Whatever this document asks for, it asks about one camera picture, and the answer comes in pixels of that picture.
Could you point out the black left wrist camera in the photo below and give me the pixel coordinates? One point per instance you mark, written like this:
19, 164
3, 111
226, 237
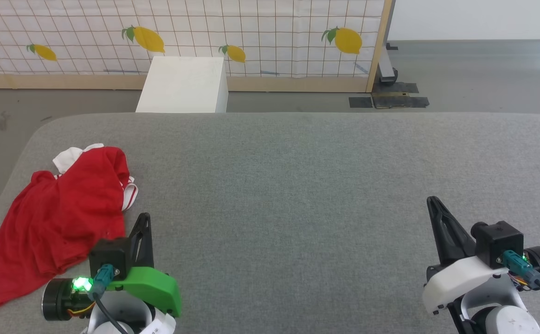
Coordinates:
107, 255

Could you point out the lemon print partition screen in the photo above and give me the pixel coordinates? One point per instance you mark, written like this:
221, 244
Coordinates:
260, 28

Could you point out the white paper label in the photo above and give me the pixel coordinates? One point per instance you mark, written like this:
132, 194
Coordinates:
158, 324

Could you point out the large black floor tape patch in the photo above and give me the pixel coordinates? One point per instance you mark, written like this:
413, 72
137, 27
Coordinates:
402, 95

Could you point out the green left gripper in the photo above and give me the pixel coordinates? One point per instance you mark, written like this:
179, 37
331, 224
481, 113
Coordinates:
149, 287

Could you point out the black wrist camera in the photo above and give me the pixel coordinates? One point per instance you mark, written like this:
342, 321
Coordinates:
107, 255
499, 241

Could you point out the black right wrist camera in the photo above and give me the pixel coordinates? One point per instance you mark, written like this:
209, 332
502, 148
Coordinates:
499, 241

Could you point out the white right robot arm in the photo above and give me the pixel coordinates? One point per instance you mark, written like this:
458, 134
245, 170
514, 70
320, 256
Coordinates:
506, 322

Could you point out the red and white jersey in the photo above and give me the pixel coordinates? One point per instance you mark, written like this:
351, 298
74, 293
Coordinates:
66, 208

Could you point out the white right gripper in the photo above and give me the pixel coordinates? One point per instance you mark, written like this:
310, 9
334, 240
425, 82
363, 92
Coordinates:
460, 278

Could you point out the small black floor tape patch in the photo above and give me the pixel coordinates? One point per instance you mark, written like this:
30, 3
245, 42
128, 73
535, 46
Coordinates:
360, 102

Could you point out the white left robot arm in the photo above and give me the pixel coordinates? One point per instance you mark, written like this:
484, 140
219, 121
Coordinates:
121, 315

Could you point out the white box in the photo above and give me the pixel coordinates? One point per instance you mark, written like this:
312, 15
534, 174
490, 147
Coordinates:
182, 86

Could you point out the metal partition foot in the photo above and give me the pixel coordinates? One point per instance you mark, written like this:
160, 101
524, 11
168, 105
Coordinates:
386, 69

